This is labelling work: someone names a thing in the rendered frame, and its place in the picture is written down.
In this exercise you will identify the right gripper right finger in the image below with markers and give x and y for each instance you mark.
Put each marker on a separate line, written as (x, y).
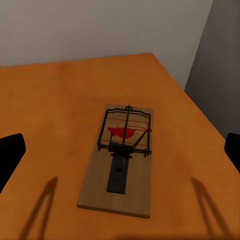
(232, 149)

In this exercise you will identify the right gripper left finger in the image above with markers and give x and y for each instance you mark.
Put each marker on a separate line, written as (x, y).
(12, 149)

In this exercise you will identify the cabinet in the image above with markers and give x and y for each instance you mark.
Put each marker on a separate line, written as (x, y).
(58, 108)

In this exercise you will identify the mousetrap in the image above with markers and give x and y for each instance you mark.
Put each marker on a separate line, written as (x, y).
(118, 179)

